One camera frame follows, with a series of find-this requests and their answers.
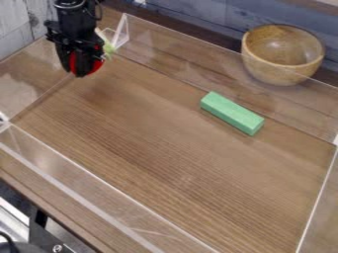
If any clear acrylic corner bracket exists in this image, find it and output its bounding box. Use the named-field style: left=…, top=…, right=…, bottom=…
left=95, top=14, right=130, bottom=54

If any clear acrylic tray wall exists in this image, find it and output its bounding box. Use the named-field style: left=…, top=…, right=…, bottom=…
left=0, top=14, right=338, bottom=253

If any green rectangular block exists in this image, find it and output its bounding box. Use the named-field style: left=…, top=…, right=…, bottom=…
left=199, top=92, right=265, bottom=136

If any black cable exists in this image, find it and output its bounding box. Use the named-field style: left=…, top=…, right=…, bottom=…
left=0, top=230, right=22, bottom=253

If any red plush strawberry toy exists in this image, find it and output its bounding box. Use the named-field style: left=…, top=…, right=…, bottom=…
left=70, top=43, right=114, bottom=77

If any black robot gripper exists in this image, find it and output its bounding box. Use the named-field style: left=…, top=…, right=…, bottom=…
left=44, top=6, right=104, bottom=77

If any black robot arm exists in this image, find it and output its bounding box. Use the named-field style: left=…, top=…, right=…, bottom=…
left=46, top=0, right=104, bottom=78

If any wooden bowl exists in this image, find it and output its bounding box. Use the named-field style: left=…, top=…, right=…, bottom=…
left=241, top=24, right=326, bottom=86

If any black metal table frame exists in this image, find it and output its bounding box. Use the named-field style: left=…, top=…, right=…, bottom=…
left=0, top=180, right=95, bottom=253

